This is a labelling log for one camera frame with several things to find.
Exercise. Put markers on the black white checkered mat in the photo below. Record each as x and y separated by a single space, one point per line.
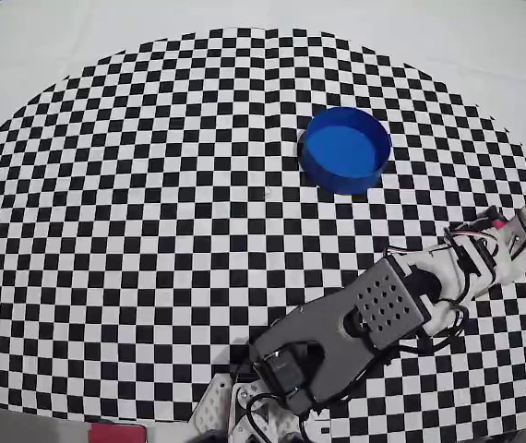
129 207

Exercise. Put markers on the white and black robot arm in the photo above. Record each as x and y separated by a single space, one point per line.
360 323

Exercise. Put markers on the blue round box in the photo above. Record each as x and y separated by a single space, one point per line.
346 147

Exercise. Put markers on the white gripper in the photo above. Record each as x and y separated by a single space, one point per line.
511 259

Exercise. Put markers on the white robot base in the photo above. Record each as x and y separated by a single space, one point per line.
244 415

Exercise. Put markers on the red flat case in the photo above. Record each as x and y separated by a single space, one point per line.
117 434

